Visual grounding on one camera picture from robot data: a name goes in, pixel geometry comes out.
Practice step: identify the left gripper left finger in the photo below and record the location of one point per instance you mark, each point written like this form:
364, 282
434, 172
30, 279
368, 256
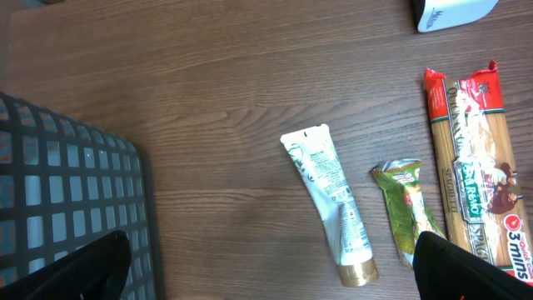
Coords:
99, 270

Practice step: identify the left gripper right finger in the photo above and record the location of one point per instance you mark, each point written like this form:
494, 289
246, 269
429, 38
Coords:
445, 271

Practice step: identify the red spaghetti packet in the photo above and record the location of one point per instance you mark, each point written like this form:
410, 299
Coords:
484, 208

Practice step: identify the green snack packet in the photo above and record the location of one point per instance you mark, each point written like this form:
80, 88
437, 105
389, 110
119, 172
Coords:
408, 214

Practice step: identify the white tube gold cap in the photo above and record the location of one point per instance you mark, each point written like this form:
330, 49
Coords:
314, 155

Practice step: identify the white barcode scanner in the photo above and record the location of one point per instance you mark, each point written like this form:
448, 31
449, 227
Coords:
435, 15

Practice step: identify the grey plastic basket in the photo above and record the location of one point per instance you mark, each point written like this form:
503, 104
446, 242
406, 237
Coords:
64, 184

